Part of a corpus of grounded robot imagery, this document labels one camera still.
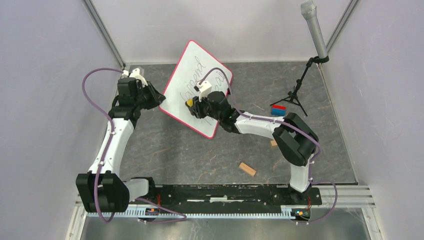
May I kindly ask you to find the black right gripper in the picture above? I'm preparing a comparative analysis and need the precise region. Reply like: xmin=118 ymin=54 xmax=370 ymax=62
xmin=189 ymin=91 xmax=222 ymax=123

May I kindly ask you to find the yellow whiteboard eraser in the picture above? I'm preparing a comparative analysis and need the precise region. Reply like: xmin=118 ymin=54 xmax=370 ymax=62
xmin=185 ymin=99 xmax=194 ymax=108

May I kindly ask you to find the pink framed whiteboard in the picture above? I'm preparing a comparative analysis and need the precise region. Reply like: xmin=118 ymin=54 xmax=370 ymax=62
xmin=159 ymin=40 xmax=233 ymax=139

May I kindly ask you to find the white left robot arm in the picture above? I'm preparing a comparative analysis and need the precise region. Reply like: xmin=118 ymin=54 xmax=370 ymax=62
xmin=75 ymin=76 xmax=165 ymax=213

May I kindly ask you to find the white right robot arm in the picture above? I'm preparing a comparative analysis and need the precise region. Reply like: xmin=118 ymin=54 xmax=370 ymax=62
xmin=185 ymin=91 xmax=321 ymax=204

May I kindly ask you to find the long wooden block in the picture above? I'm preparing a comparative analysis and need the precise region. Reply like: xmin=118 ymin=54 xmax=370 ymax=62
xmin=239 ymin=162 xmax=257 ymax=177

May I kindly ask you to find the red and blue block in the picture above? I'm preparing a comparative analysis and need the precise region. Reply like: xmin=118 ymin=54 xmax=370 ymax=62
xmin=271 ymin=104 xmax=287 ymax=117

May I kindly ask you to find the small wooden cube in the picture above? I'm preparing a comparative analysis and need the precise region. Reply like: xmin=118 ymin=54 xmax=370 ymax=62
xmin=270 ymin=140 xmax=278 ymax=148

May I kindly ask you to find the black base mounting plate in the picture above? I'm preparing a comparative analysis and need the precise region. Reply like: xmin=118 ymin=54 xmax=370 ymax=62
xmin=145 ymin=184 xmax=323 ymax=214

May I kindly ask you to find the black tripod mic stand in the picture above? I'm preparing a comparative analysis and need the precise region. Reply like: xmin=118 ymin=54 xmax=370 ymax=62
xmin=270 ymin=56 xmax=330 ymax=117

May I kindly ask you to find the silver microphone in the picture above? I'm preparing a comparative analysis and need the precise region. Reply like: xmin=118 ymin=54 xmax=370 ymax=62
xmin=300 ymin=0 xmax=329 ymax=59

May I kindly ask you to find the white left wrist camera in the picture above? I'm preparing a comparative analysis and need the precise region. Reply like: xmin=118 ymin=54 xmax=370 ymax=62
xmin=121 ymin=67 xmax=148 ymax=88

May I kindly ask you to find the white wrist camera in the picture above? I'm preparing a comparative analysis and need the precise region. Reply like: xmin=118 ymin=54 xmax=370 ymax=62
xmin=194 ymin=80 xmax=212 ymax=102
xmin=121 ymin=67 xmax=148 ymax=88

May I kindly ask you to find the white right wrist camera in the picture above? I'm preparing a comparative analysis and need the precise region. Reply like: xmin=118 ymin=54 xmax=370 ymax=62
xmin=194 ymin=80 xmax=212 ymax=102

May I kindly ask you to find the aluminium rail frame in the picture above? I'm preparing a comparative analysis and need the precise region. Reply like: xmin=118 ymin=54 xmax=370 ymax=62
xmin=65 ymin=183 xmax=382 ymax=240

